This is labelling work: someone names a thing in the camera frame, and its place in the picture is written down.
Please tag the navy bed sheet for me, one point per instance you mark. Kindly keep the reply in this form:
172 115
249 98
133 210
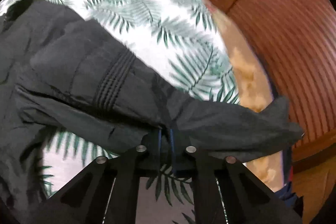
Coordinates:
286 193

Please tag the floral orange quilt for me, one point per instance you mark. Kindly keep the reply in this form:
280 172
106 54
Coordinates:
246 69

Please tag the black jacket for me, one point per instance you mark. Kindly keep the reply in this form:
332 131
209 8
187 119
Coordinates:
59 71

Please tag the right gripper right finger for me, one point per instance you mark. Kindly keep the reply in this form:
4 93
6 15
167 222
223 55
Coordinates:
224 190

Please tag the wooden louvered wardrobe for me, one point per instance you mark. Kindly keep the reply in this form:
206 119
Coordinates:
295 41

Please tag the palm leaf bedspread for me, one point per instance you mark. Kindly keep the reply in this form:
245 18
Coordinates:
87 76

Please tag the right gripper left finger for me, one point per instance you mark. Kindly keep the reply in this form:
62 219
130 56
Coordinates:
106 191

